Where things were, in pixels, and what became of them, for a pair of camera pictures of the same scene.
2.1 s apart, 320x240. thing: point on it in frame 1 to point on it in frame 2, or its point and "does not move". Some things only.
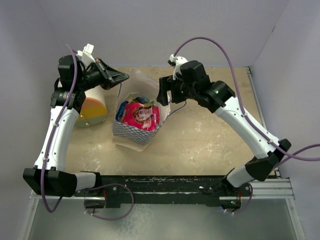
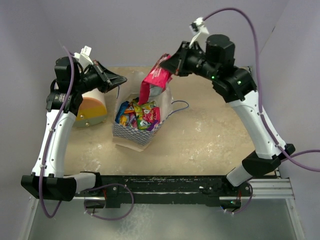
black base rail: x=126 y=189 does not move
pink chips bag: x=139 y=115 to x=156 y=82
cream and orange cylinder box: x=94 y=110 does not move
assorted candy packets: x=139 y=112 does not move
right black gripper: x=167 y=83 to x=177 y=63
